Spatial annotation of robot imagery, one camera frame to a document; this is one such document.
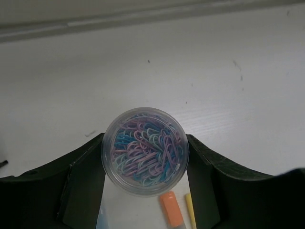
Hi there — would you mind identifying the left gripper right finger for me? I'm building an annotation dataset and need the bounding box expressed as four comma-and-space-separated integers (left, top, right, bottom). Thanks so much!
187, 135, 305, 229

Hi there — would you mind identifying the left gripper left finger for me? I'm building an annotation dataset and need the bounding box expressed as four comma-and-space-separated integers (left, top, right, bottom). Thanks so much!
0, 134, 105, 229

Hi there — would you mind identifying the orange highlighter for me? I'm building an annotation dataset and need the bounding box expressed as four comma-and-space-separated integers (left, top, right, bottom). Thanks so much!
159, 191, 185, 229

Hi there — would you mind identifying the clear jar of paper clips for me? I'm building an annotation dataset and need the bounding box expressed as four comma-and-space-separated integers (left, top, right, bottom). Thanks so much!
101, 107, 190, 197

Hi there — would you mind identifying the yellow highlighter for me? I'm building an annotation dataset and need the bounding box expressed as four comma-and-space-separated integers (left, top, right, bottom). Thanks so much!
185, 193, 197, 229

